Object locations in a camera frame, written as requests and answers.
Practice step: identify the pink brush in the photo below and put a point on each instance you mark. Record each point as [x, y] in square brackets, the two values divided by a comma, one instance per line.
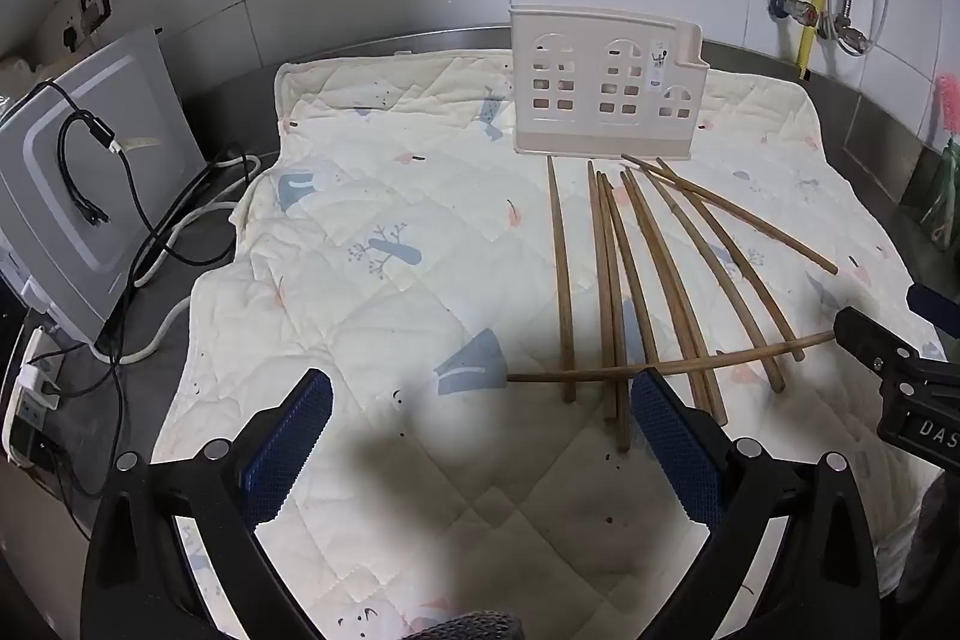
[949, 108]

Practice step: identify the beige plastic utensil holder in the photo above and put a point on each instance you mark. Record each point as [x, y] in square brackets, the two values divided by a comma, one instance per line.
[586, 85]

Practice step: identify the single wooden chopstick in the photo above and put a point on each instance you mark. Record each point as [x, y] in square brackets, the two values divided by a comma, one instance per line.
[585, 374]

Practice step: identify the row of wooden chopsticks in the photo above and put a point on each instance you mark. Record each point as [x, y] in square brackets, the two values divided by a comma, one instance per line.
[560, 280]

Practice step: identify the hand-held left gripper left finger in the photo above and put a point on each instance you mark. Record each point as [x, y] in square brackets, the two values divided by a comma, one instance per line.
[289, 452]

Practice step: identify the cream printed quilted blanket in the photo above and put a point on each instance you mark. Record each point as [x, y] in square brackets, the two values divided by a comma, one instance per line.
[450, 197]

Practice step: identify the black wall socket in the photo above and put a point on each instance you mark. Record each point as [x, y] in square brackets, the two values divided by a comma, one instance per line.
[95, 6]

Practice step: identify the grey box appliance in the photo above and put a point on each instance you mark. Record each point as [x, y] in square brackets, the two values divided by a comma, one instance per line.
[45, 197]

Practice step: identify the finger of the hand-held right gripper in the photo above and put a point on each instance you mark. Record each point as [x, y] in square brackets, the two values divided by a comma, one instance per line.
[934, 301]
[870, 340]

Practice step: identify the person's left hand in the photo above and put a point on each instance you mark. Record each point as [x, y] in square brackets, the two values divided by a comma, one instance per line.
[472, 626]

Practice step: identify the white power strip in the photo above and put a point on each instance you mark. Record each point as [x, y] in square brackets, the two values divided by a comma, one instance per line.
[26, 415]

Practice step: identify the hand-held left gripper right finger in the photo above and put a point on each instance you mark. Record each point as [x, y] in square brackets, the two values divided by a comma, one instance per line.
[675, 452]

